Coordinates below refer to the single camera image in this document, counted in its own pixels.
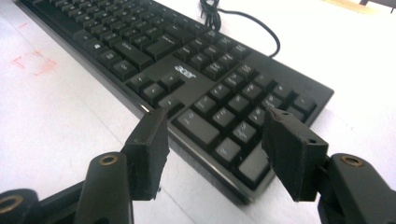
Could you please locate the black computer keyboard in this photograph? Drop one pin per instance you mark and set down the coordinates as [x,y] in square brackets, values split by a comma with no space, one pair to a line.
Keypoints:
[162,67]

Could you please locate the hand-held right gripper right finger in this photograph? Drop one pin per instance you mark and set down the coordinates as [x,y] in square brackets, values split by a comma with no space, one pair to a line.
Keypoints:
[295,158]

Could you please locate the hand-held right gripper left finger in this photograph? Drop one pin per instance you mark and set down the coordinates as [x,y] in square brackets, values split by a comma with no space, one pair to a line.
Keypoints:
[146,161]

